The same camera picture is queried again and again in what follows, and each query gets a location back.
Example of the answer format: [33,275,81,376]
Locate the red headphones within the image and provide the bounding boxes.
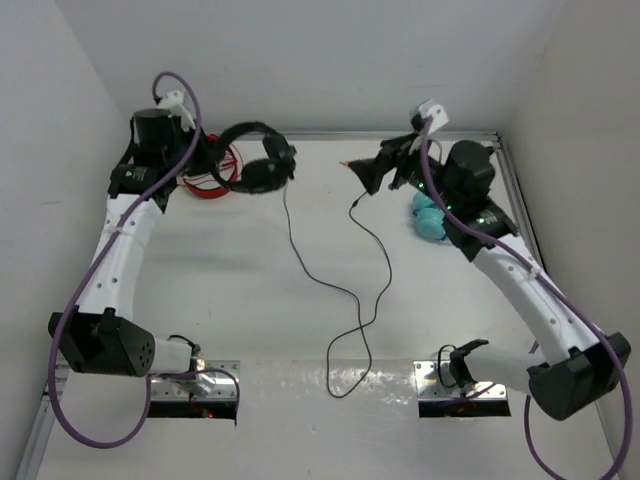
[180,132,246,200]

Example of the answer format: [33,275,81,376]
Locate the black over-ear headphones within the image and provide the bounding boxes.
[211,121,297,194]

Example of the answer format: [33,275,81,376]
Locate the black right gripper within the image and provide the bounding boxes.
[350,129,458,211]

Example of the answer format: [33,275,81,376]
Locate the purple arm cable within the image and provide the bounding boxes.
[418,115,632,480]
[48,72,241,449]

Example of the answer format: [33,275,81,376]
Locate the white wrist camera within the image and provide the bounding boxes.
[156,90,195,131]
[410,99,449,135]

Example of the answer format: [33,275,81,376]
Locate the thin black headphone cable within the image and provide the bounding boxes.
[282,187,393,400]

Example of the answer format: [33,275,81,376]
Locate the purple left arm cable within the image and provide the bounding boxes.
[48,72,241,449]

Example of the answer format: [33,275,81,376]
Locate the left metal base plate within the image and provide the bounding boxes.
[151,359,240,402]

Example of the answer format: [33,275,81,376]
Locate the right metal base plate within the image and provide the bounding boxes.
[413,359,507,402]

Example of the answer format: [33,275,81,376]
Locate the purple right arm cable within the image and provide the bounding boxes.
[418,115,632,480]

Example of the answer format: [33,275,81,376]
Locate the metal base plate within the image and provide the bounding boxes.
[413,359,507,402]
[151,359,240,402]

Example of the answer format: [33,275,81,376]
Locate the teal cat-ear headphones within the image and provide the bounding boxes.
[411,193,447,241]

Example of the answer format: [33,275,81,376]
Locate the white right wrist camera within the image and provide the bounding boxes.
[410,99,449,135]

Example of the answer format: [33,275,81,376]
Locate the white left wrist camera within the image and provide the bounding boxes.
[156,90,195,131]

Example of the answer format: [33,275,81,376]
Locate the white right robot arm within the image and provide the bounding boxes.
[346,134,631,421]

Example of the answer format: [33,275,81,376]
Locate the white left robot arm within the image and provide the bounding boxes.
[48,107,195,377]

